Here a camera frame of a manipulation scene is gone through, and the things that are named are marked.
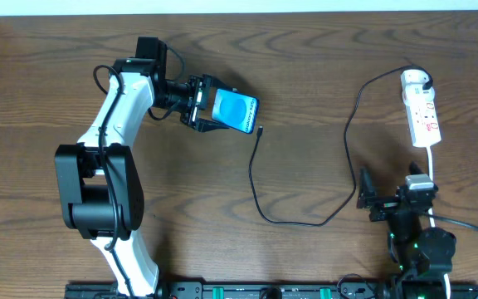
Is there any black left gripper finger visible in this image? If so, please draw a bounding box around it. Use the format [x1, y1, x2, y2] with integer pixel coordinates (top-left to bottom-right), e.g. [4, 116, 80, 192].
[203, 74, 237, 92]
[193, 119, 229, 133]

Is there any blue Galaxy smartphone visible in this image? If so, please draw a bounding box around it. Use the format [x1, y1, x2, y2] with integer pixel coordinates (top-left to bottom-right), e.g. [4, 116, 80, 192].
[212, 89, 259, 134]

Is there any black USB charger cable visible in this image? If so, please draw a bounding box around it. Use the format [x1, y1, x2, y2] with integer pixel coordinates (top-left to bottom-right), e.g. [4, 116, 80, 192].
[248, 64, 434, 228]

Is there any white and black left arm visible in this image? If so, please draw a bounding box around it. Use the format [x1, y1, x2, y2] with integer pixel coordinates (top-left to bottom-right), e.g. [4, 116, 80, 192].
[55, 37, 231, 298]

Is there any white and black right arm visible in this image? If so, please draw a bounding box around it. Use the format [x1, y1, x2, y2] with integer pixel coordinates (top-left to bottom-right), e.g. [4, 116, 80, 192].
[357, 163, 456, 298]

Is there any white charger adapter plug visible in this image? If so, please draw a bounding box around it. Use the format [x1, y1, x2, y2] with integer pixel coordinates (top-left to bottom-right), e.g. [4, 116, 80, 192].
[400, 69, 435, 106]

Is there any white power strip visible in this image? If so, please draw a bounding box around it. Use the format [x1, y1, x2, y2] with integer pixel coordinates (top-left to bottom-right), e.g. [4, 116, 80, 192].
[400, 69, 442, 149]

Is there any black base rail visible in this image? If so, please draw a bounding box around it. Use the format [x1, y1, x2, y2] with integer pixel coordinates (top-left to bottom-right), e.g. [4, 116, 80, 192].
[63, 281, 478, 299]

